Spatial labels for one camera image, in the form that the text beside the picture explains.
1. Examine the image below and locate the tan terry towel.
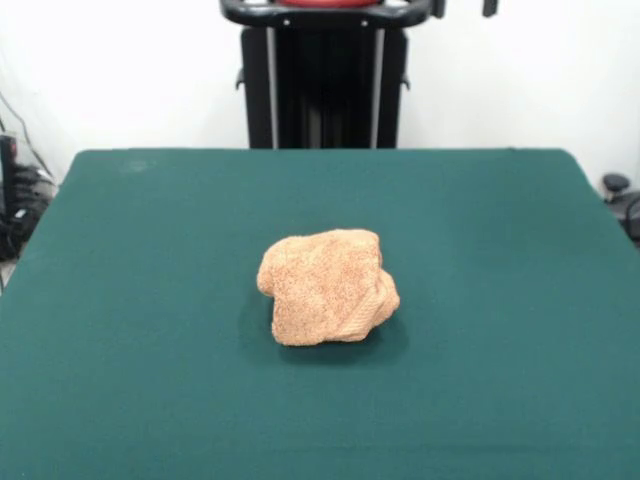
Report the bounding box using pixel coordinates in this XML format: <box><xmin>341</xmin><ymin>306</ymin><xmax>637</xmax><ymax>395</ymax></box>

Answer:
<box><xmin>256</xmin><ymin>227</ymin><xmax>401</xmax><ymax>347</ymax></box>

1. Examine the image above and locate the dark green table cloth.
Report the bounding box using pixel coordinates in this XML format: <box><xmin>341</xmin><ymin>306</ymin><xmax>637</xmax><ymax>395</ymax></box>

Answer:
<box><xmin>0</xmin><ymin>147</ymin><xmax>640</xmax><ymax>480</ymax></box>

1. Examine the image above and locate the black equipment pile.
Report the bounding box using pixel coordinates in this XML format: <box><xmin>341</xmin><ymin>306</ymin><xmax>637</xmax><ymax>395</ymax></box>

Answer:
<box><xmin>0</xmin><ymin>164</ymin><xmax>59</xmax><ymax>262</ymax></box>

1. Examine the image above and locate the black office chair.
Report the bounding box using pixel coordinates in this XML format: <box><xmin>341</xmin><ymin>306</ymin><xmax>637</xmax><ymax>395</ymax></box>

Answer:
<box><xmin>601</xmin><ymin>172</ymin><xmax>640</xmax><ymax>251</ymax></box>

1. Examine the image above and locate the black computer tower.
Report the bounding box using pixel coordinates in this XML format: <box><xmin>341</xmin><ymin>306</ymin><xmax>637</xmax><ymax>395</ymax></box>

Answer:
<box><xmin>0</xmin><ymin>133</ymin><xmax>20</xmax><ymax>221</ymax></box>

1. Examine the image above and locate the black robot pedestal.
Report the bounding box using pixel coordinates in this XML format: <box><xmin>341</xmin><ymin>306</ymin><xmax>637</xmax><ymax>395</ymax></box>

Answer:
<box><xmin>218</xmin><ymin>0</ymin><xmax>436</xmax><ymax>150</ymax></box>

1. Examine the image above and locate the grey cable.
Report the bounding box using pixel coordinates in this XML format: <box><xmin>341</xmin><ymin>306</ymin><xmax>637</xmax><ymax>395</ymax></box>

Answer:
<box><xmin>0</xmin><ymin>92</ymin><xmax>51</xmax><ymax>176</ymax></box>

